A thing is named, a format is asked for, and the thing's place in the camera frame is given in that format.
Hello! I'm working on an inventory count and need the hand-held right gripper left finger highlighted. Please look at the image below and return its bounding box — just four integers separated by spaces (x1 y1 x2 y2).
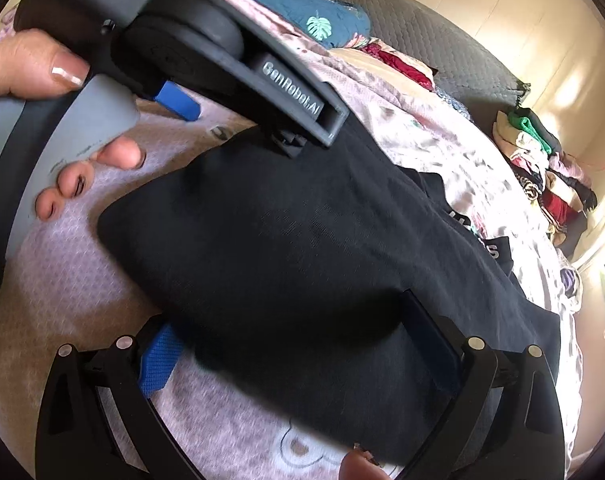
35 322 206 480

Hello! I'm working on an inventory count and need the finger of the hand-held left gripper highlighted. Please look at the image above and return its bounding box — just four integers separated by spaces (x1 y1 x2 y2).
267 125 310 162
153 81 202 122

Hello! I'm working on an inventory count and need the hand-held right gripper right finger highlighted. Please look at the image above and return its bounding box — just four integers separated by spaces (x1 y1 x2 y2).
402 289 567 480

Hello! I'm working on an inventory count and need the black sweater with orange cuffs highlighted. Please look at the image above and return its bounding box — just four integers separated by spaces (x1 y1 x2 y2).
96 116 564 467

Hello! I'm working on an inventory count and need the pile of folded clothes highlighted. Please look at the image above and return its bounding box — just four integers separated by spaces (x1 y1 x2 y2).
492 107 599 247

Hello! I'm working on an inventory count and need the person's right hand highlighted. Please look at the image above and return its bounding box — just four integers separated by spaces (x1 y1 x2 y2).
339 449 399 480

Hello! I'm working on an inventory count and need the person's left hand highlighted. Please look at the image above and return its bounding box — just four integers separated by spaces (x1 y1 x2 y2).
0 29 147 222

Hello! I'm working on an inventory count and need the bed with pink printed sheet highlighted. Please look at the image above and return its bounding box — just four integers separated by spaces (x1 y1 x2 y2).
0 20 585 480

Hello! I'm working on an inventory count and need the red cloth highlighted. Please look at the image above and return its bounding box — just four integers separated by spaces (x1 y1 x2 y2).
361 42 436 92

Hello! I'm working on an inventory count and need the bag with purple cloth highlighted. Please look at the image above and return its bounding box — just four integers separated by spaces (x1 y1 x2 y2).
556 265 584 307

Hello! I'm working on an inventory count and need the grey quilted headboard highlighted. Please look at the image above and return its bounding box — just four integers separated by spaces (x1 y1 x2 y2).
287 0 532 107

